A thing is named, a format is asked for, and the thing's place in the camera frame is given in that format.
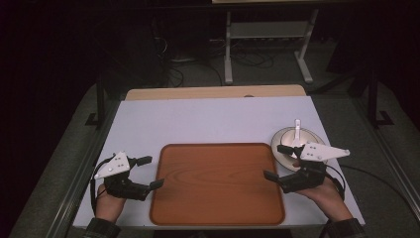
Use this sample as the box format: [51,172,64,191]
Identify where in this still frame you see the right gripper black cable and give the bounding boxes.
[325,163,415,207]

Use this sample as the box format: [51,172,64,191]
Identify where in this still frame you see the white table mat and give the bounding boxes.
[72,95,367,230]

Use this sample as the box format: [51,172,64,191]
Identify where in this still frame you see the black metal stand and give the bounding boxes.
[84,74,107,129]
[367,69,396,129]

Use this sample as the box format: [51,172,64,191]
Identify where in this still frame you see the white metal desk frame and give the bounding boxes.
[223,8,320,85]

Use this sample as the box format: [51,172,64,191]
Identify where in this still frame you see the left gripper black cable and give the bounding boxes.
[89,156,116,216]

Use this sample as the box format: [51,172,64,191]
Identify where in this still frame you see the person's right hand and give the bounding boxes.
[294,178,354,223]

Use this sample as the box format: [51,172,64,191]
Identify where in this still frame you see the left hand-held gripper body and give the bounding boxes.
[93,151,153,202]

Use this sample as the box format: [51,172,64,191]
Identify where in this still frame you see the white bowl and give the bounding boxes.
[270,127,327,173]

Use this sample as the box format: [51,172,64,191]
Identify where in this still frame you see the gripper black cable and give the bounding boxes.
[89,156,116,216]
[325,163,415,207]

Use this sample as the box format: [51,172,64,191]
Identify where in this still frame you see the black floor cables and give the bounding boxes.
[152,34,275,88]

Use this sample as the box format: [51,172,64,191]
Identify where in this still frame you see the brown wooden tray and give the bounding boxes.
[149,142,286,227]

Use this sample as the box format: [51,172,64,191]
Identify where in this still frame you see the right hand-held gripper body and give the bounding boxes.
[278,142,351,194]

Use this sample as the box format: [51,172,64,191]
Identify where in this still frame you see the aluminium frame rail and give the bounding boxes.
[42,98,123,238]
[350,97,420,212]

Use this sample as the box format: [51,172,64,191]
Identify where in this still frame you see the white spoon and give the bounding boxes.
[290,118,305,149]

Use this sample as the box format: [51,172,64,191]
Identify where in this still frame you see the person's left hand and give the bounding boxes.
[94,183,129,223]

